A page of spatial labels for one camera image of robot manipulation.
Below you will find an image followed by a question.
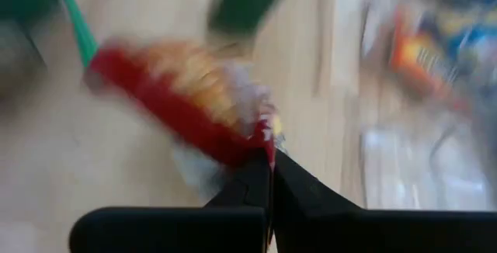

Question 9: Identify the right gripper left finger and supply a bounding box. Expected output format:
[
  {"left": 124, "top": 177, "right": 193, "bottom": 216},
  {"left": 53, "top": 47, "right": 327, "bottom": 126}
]
[{"left": 68, "top": 152, "right": 273, "bottom": 253}]

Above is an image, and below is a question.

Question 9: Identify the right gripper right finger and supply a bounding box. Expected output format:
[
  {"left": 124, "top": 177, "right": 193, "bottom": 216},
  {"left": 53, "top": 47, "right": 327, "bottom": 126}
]
[{"left": 271, "top": 148, "right": 497, "bottom": 253}]

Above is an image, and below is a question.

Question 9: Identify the red snack packet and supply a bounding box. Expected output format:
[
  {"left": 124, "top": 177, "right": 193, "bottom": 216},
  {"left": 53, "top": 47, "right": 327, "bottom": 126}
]
[{"left": 83, "top": 37, "right": 284, "bottom": 168}]

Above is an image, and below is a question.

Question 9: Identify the orange snack packet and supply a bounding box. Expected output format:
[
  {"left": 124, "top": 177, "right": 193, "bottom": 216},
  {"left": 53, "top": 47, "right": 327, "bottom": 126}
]
[{"left": 388, "top": 6, "right": 473, "bottom": 114}]

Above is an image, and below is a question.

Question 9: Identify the blue yellow snack packet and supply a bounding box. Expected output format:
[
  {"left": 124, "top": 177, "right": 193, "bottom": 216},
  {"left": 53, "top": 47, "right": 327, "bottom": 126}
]
[{"left": 422, "top": 8, "right": 497, "bottom": 68}]

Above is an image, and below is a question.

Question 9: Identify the gold spoon green handle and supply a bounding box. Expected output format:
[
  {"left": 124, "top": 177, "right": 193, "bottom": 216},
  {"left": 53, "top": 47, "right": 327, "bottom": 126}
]
[{"left": 54, "top": 0, "right": 100, "bottom": 70}]

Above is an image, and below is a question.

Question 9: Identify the clear plastic bin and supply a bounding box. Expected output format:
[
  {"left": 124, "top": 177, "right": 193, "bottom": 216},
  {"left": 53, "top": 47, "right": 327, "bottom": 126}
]
[{"left": 359, "top": 0, "right": 497, "bottom": 211}]

